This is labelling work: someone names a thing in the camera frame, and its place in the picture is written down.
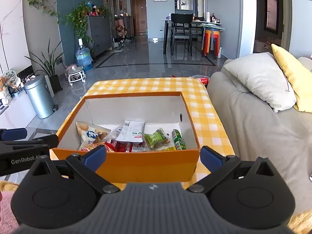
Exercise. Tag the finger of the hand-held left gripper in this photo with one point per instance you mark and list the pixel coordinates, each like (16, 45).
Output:
(48, 141)
(14, 134)

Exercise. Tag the blue water jug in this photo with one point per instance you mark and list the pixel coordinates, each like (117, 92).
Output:
(83, 57)

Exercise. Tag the green sausage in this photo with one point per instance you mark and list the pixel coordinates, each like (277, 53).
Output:
(178, 140)

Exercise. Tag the grey cushion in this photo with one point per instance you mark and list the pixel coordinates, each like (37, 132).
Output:
(260, 78)

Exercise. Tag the brown teddy bear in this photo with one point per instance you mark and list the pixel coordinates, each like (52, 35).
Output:
(120, 30)

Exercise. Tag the red orange snack bag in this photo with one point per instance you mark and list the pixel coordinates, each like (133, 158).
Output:
(93, 147)

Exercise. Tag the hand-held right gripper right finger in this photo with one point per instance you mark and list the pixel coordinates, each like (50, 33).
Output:
(210, 158)

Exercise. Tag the dark grey cabinet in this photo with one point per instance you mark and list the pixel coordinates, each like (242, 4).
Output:
(100, 36)

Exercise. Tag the orange plastic stool stack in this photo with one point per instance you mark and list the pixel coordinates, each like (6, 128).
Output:
(215, 43)
(206, 41)

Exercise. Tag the large red snack packet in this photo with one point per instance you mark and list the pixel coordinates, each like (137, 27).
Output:
(121, 147)

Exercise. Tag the grey sofa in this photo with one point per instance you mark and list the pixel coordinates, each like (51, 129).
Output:
(256, 131)

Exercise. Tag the long white green snack packet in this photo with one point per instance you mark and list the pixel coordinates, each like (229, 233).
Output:
(130, 131)

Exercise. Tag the yellow cushion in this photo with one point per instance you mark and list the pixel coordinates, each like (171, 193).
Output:
(296, 78)

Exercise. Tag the trailing pothos plant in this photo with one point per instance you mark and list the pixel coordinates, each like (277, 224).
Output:
(79, 17)

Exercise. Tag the silver metal trash can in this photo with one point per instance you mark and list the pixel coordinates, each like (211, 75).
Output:
(39, 97)

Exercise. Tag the clear packet of chips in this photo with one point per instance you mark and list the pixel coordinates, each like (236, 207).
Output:
(91, 134)

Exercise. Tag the small plush toy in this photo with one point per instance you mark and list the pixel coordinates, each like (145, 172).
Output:
(2, 81)

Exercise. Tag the yellow checked tablecloth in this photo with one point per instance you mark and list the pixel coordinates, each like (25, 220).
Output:
(207, 117)

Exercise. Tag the brown wooden door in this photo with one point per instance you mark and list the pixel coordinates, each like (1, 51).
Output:
(139, 14)

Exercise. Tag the yellow fluffy blanket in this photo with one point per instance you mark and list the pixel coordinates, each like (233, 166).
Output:
(302, 224)

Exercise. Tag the dining table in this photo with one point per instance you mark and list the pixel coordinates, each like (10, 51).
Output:
(212, 25)

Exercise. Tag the dark framed window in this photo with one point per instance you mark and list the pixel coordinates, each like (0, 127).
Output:
(271, 12)

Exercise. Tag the potted long-leaf plant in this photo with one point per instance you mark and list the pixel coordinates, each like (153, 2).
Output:
(55, 84)

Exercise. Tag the hanging wall plant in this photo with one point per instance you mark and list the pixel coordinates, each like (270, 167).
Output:
(39, 1)

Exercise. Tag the round hand fan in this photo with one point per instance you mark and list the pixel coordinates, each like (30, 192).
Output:
(11, 76)

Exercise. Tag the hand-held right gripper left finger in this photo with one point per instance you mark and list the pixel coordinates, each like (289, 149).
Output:
(96, 157)

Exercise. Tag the white wheeled stool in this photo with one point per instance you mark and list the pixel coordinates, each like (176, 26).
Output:
(75, 72)

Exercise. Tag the white low cabinet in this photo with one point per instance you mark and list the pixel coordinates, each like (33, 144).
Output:
(14, 117)

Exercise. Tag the black dining chair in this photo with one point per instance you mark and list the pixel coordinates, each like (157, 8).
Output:
(181, 19)

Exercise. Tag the orange cardboard box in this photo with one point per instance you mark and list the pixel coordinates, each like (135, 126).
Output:
(146, 168)

